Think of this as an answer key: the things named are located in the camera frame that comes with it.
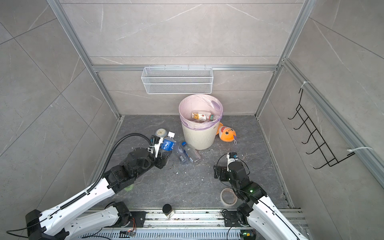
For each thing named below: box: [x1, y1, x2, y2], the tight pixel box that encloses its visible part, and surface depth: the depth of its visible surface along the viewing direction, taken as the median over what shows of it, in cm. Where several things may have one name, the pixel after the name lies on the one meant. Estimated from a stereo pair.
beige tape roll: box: [220, 188, 238, 206], surface depth 82 cm
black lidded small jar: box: [162, 203, 176, 219], surface depth 70 cm
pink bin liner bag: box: [179, 94, 224, 131], surface depth 94 cm
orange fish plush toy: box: [216, 122, 238, 143], surface depth 100 cm
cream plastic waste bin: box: [181, 121, 220, 151], surface depth 90 cm
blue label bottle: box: [160, 131, 177, 152], surface depth 70 cm
